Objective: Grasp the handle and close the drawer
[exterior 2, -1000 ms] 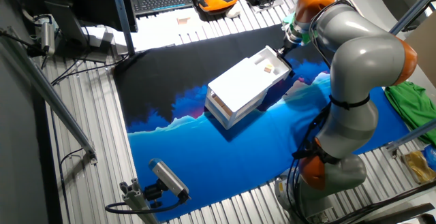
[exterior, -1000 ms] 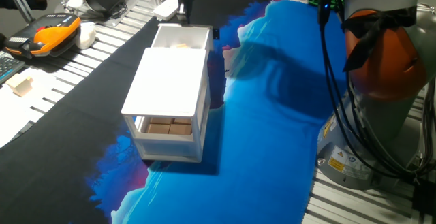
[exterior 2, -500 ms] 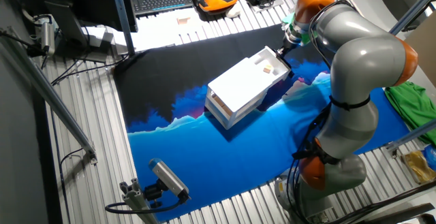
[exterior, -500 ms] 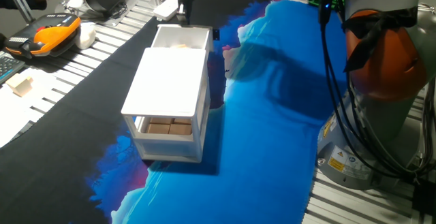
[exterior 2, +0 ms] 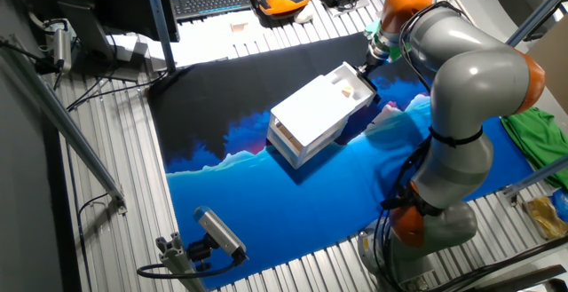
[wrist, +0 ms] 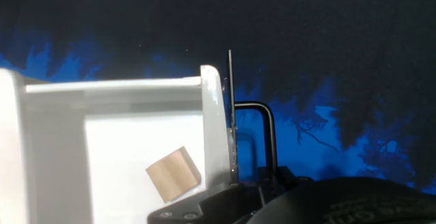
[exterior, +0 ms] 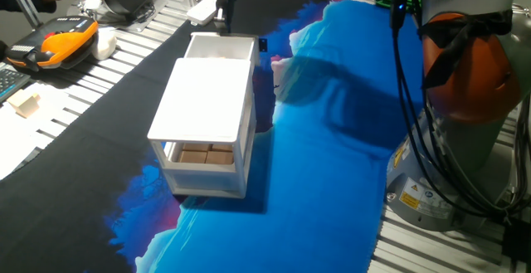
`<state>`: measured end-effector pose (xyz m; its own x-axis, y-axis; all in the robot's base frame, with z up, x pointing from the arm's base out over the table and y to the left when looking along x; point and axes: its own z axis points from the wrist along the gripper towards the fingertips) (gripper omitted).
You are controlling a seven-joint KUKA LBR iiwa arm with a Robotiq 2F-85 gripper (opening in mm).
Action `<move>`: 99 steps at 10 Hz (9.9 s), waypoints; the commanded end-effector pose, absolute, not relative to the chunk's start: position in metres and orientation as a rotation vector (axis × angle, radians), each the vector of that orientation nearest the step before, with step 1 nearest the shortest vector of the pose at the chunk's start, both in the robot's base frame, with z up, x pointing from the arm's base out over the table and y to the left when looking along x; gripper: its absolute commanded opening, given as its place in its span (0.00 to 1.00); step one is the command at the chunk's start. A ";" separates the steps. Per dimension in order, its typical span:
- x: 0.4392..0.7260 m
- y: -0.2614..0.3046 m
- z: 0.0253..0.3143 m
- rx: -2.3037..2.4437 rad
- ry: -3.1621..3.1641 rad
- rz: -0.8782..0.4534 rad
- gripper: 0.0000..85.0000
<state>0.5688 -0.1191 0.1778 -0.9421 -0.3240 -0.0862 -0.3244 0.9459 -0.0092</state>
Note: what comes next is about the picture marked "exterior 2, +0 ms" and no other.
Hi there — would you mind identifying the green cloth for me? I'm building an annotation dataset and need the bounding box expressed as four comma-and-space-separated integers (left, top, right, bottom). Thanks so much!
501, 107, 568, 191

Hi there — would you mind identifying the brown cardboard board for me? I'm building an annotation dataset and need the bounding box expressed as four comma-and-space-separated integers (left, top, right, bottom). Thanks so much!
523, 28, 568, 116

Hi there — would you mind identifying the aluminium profile bar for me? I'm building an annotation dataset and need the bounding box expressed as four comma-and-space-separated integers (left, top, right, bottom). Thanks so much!
0, 36, 129, 216
501, 155, 568, 200

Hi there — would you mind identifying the blue plastic bag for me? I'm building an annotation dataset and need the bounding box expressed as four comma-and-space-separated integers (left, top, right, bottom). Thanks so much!
549, 188, 568, 223

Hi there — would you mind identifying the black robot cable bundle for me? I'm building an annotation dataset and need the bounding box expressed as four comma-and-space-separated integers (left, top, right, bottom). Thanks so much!
370, 1, 471, 292

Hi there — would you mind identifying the aluminium camera mount profile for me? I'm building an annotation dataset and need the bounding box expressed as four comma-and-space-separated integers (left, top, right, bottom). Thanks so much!
154, 232, 209, 292

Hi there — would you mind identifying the white drawer cabinet frame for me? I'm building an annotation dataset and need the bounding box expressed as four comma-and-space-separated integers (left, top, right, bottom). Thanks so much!
265, 73, 351, 170

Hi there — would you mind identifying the white lumpy object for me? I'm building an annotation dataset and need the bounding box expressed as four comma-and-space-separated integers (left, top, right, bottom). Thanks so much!
294, 6, 316, 25

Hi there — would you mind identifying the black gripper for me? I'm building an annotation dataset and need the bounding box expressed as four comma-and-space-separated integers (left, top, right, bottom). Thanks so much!
356, 41, 391, 80

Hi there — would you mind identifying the yellow plastic bag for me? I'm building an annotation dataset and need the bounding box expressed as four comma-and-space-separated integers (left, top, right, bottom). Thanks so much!
525, 193, 568, 241

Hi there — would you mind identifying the white paper sheet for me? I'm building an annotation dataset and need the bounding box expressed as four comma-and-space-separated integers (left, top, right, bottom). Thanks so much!
146, 14, 285, 69

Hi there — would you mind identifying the aluminium profile post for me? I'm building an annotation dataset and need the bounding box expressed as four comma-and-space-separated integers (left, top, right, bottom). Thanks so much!
507, 0, 568, 48
141, 0, 178, 74

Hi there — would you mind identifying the green wrist mount bracket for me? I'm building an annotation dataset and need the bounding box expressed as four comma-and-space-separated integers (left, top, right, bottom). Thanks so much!
363, 19, 412, 65

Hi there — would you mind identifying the silver camera with blue end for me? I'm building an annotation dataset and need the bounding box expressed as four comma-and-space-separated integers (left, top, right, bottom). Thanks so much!
193, 205, 250, 266

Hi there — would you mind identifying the silver camera on mount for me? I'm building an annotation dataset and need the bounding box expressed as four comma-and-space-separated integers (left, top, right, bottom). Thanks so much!
43, 18, 75, 75

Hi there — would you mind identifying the black computer keyboard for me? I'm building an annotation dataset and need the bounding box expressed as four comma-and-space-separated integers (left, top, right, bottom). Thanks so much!
170, 0, 253, 23

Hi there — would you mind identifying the black strap tie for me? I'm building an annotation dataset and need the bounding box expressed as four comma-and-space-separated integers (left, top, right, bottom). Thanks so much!
380, 183, 445, 217
428, 125, 485, 148

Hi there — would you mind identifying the black metal drawer handle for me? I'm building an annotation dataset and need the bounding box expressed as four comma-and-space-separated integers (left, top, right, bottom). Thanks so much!
354, 66, 383, 105

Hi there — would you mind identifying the black camera cable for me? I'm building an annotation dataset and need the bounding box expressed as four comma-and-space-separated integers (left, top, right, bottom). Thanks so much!
136, 256, 243, 280

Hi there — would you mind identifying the blue black printed cloth mat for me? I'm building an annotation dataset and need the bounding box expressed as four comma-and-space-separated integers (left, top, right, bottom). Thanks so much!
148, 32, 536, 289

